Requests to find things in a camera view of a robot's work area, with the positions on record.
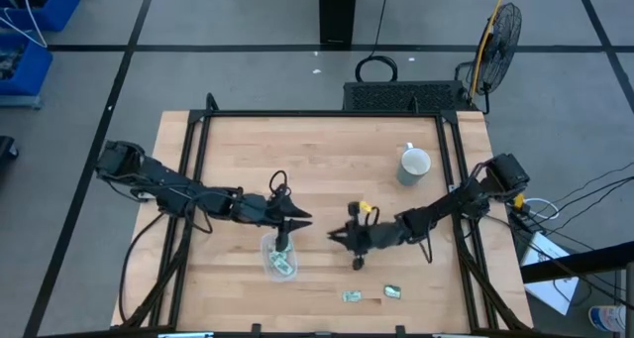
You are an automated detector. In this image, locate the black metal bar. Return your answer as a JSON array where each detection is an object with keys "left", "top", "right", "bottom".
[{"left": 519, "top": 241, "right": 634, "bottom": 285}]

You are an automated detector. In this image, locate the yellow hanging cord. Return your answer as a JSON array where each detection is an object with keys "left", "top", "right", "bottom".
[{"left": 469, "top": 0, "right": 511, "bottom": 99}]

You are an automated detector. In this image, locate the black floor cable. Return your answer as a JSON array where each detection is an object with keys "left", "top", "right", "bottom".
[{"left": 542, "top": 161, "right": 634, "bottom": 215}]

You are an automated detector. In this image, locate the clear plastic container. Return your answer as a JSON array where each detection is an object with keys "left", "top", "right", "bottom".
[{"left": 260, "top": 231, "right": 300, "bottom": 283}]

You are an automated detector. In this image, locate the white cardboard box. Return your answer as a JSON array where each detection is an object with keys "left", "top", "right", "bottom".
[{"left": 521, "top": 231, "right": 581, "bottom": 317}]

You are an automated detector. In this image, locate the blue storage bin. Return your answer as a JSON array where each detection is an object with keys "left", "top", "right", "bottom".
[
  {"left": 0, "top": 0, "right": 82, "bottom": 33},
  {"left": 0, "top": 33, "right": 54, "bottom": 98}
]

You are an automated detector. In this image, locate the white plastic bottle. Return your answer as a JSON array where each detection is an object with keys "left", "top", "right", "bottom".
[{"left": 587, "top": 303, "right": 628, "bottom": 335}]

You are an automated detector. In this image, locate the black computer case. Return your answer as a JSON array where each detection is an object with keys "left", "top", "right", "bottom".
[{"left": 342, "top": 79, "right": 477, "bottom": 113}]

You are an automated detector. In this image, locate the black hanging coiled cable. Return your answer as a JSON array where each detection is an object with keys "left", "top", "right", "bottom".
[{"left": 354, "top": 0, "right": 399, "bottom": 84}]

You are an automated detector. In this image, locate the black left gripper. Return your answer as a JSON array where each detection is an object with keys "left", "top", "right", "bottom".
[{"left": 232, "top": 187, "right": 314, "bottom": 254}]

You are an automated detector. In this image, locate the black chair part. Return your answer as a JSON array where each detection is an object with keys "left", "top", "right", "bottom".
[{"left": 0, "top": 135, "right": 21, "bottom": 164}]

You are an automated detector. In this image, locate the black tall post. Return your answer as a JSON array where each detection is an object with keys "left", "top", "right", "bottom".
[{"left": 318, "top": 0, "right": 359, "bottom": 47}]

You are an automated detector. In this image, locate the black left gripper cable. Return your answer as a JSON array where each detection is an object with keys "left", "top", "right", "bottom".
[{"left": 268, "top": 169, "right": 291, "bottom": 197}]

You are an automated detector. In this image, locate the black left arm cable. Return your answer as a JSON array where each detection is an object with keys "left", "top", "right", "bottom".
[{"left": 117, "top": 211, "right": 167, "bottom": 324}]

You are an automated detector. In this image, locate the teal ceramic mug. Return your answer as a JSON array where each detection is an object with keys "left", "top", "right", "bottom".
[{"left": 395, "top": 142, "right": 433, "bottom": 187}]

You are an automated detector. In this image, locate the black aluminium table frame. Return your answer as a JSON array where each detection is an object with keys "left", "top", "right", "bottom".
[{"left": 118, "top": 92, "right": 534, "bottom": 338}]

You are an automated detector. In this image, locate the black floor fan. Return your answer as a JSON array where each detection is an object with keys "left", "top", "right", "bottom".
[{"left": 455, "top": 1, "right": 524, "bottom": 115}]

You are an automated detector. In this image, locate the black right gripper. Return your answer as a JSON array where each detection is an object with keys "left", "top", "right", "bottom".
[{"left": 326, "top": 201, "right": 405, "bottom": 272}]

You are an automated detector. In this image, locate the white looped cable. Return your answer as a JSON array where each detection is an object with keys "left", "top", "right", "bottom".
[{"left": 523, "top": 196, "right": 561, "bottom": 221}]

